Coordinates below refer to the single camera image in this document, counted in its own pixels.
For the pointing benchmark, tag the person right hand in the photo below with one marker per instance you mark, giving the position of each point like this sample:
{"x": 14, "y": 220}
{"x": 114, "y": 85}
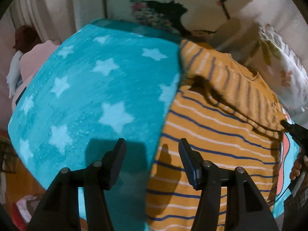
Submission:
{"x": 299, "y": 165}

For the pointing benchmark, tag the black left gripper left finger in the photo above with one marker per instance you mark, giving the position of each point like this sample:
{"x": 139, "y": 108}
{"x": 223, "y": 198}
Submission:
{"x": 59, "y": 206}

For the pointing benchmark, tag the dark patterned sleeve forearm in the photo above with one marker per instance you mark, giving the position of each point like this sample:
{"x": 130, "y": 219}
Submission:
{"x": 292, "y": 209}

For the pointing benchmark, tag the white floral ruffled pillow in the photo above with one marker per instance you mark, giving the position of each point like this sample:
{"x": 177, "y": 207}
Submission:
{"x": 281, "y": 69}

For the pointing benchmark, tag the cream pillow black print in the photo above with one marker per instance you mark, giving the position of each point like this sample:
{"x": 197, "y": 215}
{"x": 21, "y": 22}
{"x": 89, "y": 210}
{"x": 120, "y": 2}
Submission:
{"x": 182, "y": 7}

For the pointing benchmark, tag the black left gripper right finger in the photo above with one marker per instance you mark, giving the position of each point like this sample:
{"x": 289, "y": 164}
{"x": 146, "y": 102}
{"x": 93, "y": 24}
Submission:
{"x": 246, "y": 207}

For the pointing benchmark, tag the teal cartoon star blanket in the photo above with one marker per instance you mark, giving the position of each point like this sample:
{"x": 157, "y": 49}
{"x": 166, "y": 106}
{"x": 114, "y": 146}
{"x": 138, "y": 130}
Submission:
{"x": 109, "y": 80}

